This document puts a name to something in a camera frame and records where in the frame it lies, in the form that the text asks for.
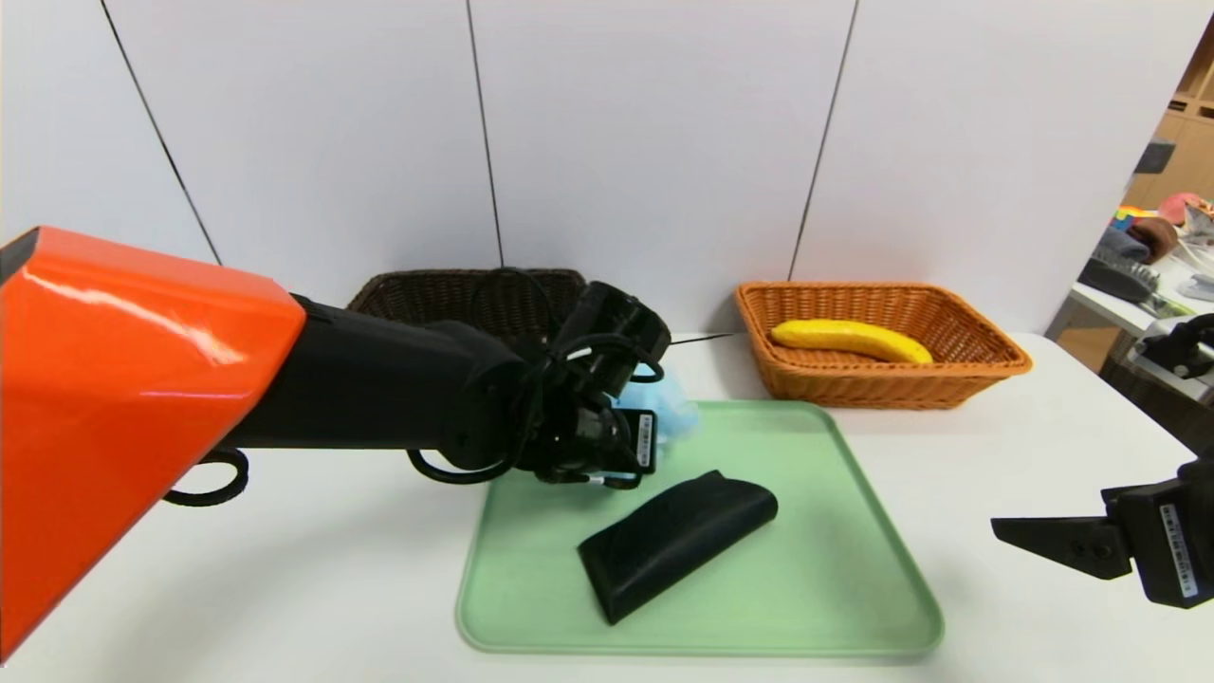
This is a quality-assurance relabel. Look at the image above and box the light blue mesh bath loofah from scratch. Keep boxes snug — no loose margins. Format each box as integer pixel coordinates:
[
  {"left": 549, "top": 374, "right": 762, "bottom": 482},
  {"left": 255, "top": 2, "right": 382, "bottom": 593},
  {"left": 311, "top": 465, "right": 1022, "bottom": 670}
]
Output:
[{"left": 616, "top": 365, "right": 700, "bottom": 447}]

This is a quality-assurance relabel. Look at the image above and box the black glasses case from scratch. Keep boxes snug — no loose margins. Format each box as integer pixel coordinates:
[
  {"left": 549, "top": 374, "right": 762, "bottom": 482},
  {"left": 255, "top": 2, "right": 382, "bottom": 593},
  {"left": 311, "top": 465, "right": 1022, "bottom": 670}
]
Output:
[{"left": 577, "top": 471, "right": 779, "bottom": 625}]

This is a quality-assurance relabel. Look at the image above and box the yellow banana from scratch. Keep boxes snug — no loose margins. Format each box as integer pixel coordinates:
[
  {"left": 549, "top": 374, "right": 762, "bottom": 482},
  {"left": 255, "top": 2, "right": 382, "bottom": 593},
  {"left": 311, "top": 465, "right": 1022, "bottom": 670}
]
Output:
[{"left": 769, "top": 319, "right": 936, "bottom": 365}]

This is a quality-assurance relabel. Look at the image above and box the dark brown wicker basket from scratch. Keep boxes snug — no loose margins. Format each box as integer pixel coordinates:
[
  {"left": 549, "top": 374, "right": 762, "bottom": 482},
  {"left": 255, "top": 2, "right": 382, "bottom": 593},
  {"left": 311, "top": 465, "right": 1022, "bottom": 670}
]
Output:
[{"left": 346, "top": 268, "right": 589, "bottom": 347}]

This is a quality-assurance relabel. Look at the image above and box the orange wicker basket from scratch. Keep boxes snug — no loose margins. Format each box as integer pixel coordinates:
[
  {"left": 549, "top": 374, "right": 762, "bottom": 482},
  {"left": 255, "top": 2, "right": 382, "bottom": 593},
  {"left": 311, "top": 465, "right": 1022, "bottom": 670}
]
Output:
[{"left": 735, "top": 282, "right": 1035, "bottom": 412}]

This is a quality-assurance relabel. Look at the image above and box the light green plastic tray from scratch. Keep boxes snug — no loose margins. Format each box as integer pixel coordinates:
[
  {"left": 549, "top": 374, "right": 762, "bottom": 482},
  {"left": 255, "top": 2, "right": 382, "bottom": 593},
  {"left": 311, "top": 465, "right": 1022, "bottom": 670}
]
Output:
[{"left": 455, "top": 399, "right": 945, "bottom": 657}]

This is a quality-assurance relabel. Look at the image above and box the white side table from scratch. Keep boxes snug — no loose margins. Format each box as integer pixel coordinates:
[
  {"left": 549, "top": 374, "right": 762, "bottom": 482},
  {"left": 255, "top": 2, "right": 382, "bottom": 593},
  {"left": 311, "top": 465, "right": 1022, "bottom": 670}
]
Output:
[{"left": 1070, "top": 249, "right": 1214, "bottom": 373}]

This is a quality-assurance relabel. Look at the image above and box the black hair brush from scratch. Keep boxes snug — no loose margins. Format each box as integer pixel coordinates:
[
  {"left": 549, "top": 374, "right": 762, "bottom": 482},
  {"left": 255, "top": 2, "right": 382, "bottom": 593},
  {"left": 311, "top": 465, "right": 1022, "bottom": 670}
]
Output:
[{"left": 1077, "top": 258, "right": 1160, "bottom": 306}]

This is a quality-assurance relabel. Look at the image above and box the dark gray folded cloth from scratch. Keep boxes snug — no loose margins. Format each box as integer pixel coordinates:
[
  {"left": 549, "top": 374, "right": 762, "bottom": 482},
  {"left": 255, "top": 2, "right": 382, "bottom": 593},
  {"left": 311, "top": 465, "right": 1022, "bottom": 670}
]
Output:
[{"left": 1091, "top": 228, "right": 1150, "bottom": 269}]

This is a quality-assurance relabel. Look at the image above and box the brown round plush item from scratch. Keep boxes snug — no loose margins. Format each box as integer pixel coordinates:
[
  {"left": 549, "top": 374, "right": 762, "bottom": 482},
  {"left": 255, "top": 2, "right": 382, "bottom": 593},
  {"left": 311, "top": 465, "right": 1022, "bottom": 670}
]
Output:
[{"left": 1129, "top": 217, "right": 1180, "bottom": 265}]

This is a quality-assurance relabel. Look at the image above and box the wooden shelf unit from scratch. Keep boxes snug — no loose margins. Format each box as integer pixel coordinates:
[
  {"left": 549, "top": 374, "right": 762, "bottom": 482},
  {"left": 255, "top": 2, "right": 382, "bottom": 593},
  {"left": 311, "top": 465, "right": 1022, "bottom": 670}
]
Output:
[{"left": 1124, "top": 17, "right": 1214, "bottom": 212}]

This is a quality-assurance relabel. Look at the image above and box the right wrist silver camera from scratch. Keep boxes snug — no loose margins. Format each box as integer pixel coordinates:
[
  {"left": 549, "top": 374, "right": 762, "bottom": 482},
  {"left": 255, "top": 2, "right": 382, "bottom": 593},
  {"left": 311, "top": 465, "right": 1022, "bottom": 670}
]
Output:
[{"left": 1129, "top": 313, "right": 1214, "bottom": 404}]

